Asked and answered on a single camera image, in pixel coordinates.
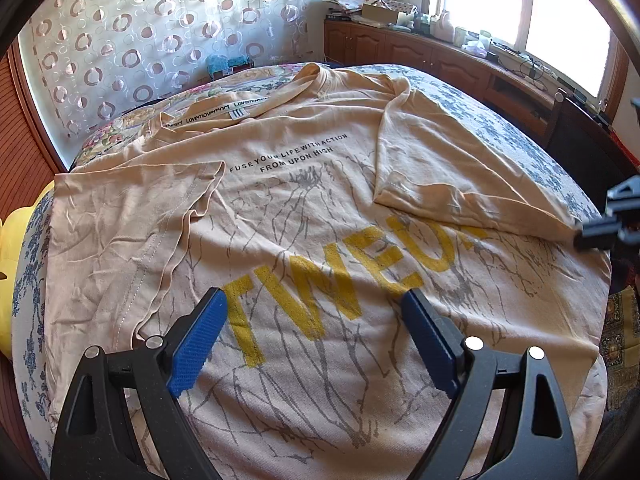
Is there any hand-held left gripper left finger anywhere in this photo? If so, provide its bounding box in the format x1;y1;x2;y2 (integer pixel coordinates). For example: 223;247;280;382
50;287;229;480

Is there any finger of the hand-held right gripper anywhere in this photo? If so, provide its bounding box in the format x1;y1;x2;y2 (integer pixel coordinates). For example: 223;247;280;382
574;175;640;252

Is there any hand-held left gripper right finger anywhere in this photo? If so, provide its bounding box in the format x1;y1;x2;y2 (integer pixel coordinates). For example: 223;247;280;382
401;287;593;480

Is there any beige printed t-shirt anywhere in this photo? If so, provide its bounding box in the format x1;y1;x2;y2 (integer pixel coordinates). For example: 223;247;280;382
47;62;613;480

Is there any gold patterned cloth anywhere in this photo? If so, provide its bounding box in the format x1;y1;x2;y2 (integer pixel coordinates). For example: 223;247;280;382
600;285;640;376

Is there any blue floral bed sheet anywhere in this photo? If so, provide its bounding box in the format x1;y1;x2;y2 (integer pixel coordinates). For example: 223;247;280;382
10;62;613;480

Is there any yellow plush toy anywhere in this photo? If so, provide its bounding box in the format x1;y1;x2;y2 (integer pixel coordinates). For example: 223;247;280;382
0;180;56;361

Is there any window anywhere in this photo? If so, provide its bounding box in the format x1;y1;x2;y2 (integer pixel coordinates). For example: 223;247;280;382
425;0;628;101

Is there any wooden cabinet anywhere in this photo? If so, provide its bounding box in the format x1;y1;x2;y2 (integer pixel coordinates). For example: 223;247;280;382
322;17;611;161

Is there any white plastic bottle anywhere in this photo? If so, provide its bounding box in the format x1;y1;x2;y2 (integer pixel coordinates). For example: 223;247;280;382
431;10;456;41

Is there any teal box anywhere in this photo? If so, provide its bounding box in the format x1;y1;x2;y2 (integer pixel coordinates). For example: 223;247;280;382
207;54;253;77

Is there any cardboard box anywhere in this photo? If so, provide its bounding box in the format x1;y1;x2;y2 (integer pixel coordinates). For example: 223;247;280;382
361;2;401;26

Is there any sheer circle-patterned curtain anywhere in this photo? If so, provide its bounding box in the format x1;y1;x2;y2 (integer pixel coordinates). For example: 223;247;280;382
20;0;326;138

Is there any patterned paper pile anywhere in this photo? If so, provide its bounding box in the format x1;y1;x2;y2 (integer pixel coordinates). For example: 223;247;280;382
325;0;418;17

